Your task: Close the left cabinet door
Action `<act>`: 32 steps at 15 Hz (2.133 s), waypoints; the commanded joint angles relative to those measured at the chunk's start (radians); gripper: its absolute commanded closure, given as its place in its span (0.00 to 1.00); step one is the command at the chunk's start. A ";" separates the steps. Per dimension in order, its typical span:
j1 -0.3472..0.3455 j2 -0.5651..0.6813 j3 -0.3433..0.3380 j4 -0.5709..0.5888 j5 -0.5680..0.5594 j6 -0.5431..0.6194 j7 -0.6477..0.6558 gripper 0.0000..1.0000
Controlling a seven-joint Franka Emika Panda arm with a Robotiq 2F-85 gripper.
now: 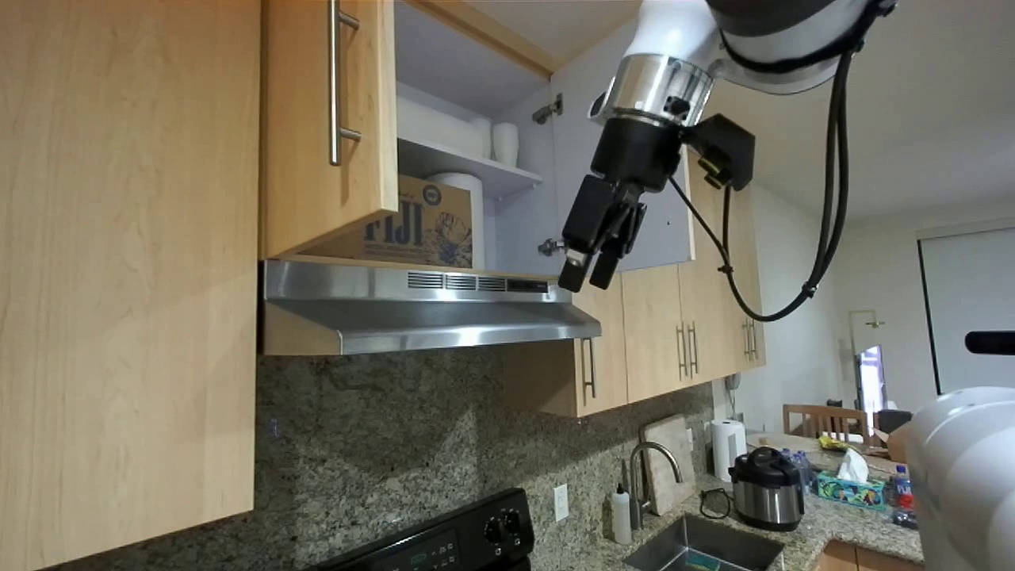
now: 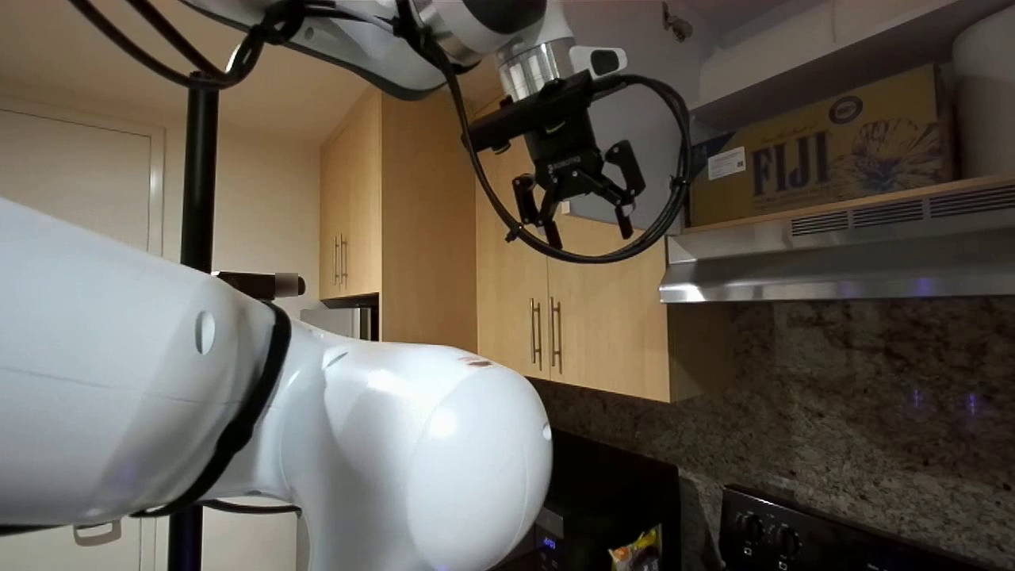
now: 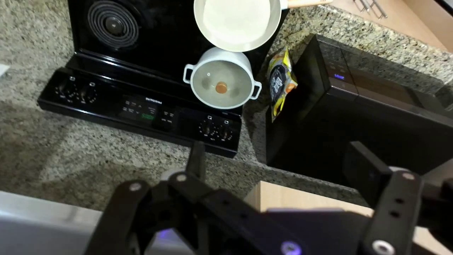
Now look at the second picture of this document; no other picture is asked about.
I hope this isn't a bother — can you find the black stove control panel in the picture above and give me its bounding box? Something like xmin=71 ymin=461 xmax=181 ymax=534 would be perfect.
xmin=718 ymin=482 xmax=956 ymax=571

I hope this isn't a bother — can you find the white room door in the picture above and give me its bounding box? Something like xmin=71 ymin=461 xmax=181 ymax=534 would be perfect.
xmin=0 ymin=99 xmax=171 ymax=266

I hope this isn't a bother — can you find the tall deep wood cabinet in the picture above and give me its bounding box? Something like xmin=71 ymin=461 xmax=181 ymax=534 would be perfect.
xmin=316 ymin=89 xmax=482 ymax=351

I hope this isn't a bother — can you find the light wood cabinet door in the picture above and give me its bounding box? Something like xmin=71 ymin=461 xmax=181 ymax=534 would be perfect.
xmin=566 ymin=0 xmax=693 ymax=235

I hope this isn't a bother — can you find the open cabinet body with shelf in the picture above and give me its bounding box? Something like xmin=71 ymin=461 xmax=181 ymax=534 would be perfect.
xmin=685 ymin=0 xmax=1015 ymax=235

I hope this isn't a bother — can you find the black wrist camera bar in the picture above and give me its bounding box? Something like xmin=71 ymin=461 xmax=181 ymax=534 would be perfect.
xmin=461 ymin=41 xmax=630 ymax=153

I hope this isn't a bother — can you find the black microwave oven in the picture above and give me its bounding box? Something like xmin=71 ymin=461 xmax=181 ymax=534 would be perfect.
xmin=494 ymin=426 xmax=685 ymax=571

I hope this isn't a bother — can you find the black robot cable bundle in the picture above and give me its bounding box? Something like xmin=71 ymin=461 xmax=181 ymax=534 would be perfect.
xmin=65 ymin=0 xmax=693 ymax=266

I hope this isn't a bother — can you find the short steel cabinet handle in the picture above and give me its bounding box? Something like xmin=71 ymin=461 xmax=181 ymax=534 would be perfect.
xmin=546 ymin=297 xmax=566 ymax=379
xmin=526 ymin=300 xmax=546 ymax=375

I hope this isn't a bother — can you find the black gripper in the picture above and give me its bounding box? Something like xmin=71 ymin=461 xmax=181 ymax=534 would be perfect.
xmin=508 ymin=89 xmax=650 ymax=253

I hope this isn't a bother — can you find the light wood wall cabinet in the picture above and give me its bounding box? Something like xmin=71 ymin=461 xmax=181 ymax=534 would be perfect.
xmin=472 ymin=61 xmax=702 ymax=408

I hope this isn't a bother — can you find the yellow snack bag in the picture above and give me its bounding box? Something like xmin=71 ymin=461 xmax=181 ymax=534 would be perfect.
xmin=601 ymin=522 xmax=667 ymax=571

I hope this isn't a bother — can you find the Fiji cardboard box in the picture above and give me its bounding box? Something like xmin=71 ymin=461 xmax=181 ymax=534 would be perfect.
xmin=685 ymin=61 xmax=962 ymax=233

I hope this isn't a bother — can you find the stainless steel range hood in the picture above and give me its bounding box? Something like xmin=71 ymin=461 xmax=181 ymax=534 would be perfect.
xmin=661 ymin=189 xmax=1015 ymax=307

